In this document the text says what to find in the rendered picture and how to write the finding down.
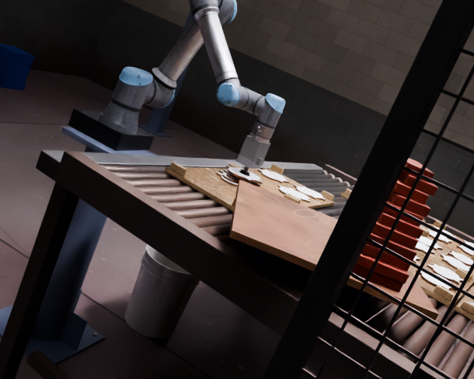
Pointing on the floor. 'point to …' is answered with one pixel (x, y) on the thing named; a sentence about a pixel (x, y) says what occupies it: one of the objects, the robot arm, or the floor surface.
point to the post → (156, 122)
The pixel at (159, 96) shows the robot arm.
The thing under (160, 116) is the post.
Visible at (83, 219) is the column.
